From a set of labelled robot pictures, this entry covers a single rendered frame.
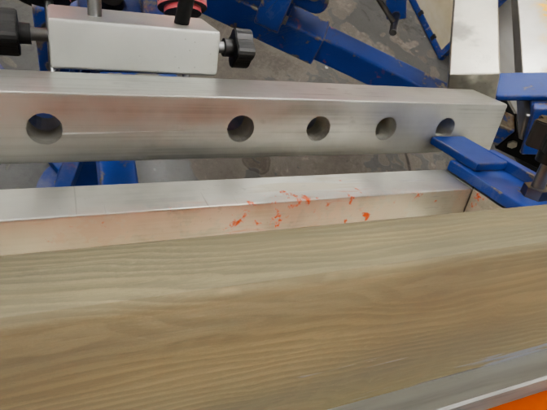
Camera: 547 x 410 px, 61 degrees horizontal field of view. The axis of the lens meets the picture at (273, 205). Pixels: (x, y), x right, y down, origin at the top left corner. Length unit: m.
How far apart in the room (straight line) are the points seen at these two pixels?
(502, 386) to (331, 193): 0.18
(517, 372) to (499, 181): 0.22
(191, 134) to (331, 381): 0.23
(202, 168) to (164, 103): 1.39
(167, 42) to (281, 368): 0.29
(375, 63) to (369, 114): 0.46
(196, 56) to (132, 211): 0.15
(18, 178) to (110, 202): 1.37
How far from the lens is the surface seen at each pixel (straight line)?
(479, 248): 0.18
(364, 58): 0.87
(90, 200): 0.31
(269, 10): 0.78
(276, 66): 2.18
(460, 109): 0.48
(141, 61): 0.39
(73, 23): 0.38
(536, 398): 0.30
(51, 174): 1.66
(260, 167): 1.80
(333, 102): 0.39
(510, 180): 0.44
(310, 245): 0.15
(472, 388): 0.22
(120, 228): 0.30
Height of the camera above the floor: 1.42
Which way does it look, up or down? 55 degrees down
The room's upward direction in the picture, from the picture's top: 34 degrees clockwise
